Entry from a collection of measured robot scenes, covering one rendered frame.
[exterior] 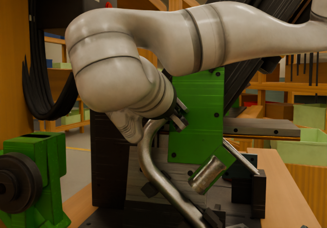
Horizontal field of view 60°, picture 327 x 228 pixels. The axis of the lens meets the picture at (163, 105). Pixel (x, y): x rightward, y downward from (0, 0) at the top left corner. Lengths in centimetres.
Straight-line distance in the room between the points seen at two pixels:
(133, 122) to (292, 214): 54
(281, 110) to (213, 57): 344
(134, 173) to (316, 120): 281
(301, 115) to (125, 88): 322
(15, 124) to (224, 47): 43
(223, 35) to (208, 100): 33
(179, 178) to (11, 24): 45
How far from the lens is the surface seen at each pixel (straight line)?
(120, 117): 45
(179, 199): 58
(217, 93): 62
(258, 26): 32
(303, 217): 85
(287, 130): 74
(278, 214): 84
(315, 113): 332
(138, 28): 30
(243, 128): 72
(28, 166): 38
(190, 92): 62
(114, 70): 26
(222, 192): 93
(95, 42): 28
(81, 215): 85
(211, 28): 30
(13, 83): 59
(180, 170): 63
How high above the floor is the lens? 125
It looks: 6 degrees down
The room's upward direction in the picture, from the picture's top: straight up
